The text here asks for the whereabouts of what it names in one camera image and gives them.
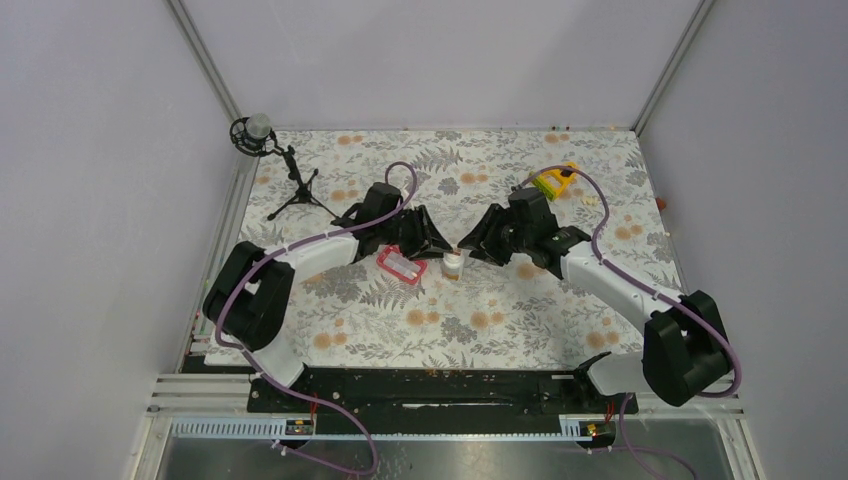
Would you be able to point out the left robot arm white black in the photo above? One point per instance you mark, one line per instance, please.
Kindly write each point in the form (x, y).
(249, 297)

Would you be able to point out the microphone on black tripod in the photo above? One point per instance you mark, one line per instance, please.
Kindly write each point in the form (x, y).
(255, 137)

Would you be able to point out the red pill organizer box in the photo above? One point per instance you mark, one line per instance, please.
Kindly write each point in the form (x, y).
(394, 263)

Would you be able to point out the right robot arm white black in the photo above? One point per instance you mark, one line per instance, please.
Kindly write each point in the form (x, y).
(684, 341)

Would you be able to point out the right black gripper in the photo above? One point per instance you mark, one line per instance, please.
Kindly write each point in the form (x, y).
(486, 230)

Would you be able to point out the white orange pill bottle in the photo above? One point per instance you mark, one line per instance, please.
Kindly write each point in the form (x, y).
(452, 265)

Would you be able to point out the white slotted cable duct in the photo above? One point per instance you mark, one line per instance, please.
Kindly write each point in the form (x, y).
(556, 428)

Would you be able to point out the floral patterned table mat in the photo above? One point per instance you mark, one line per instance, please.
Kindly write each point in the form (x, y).
(516, 316)

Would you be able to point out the yellow green plastic tool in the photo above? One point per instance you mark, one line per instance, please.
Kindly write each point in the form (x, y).
(554, 183)

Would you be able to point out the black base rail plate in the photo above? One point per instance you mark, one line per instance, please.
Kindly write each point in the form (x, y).
(436, 396)

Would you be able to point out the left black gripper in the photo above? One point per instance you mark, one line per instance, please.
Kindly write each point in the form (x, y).
(426, 243)

